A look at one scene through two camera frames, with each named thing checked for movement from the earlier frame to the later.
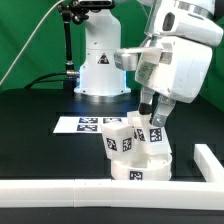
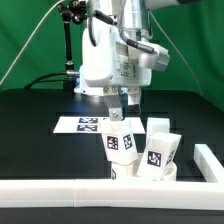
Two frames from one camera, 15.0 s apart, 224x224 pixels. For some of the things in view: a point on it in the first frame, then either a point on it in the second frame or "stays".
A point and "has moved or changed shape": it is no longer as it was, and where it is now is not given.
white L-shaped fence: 122,193 stays
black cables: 68,73 stays
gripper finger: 163,107 → 113,102
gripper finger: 146,94 → 133,100
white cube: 158,143 has moved or changed shape
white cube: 119,140 has moved or changed shape
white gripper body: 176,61 → 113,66
